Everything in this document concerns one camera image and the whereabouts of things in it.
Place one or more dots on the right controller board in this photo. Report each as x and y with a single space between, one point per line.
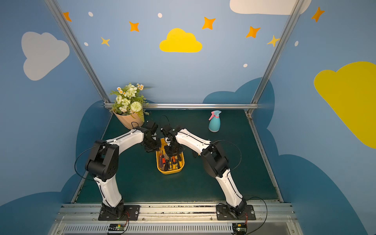
239 229

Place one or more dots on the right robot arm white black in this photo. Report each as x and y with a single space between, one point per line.
214 160

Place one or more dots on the aluminium front rail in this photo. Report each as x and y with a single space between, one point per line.
184 218

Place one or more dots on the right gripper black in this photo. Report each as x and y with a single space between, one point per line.
172 150

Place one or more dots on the yellow plastic storage box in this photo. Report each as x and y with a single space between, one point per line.
166 164

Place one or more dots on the left controller board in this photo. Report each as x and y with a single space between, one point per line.
117 228

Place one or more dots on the artificial white green flowers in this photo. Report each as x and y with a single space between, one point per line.
129 101

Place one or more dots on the teal spray bottle pink trigger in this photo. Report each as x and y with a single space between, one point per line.
215 122

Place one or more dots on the controller board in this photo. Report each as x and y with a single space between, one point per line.
117 228
239 229

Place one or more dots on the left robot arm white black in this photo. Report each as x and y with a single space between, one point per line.
103 162

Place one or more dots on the aluminium frame post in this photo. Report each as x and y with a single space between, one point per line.
288 29
68 32

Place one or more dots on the terracotta flower pot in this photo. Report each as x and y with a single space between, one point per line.
131 121

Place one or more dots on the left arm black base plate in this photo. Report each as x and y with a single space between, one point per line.
120 213

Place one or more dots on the left aluminium frame post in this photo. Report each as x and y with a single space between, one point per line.
68 32

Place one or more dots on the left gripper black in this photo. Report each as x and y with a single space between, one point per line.
151 144

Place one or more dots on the right aluminium frame post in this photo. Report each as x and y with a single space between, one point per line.
288 29

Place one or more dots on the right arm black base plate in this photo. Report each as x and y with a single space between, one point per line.
224 212

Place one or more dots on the aluminium back frame bar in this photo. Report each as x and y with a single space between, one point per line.
191 106

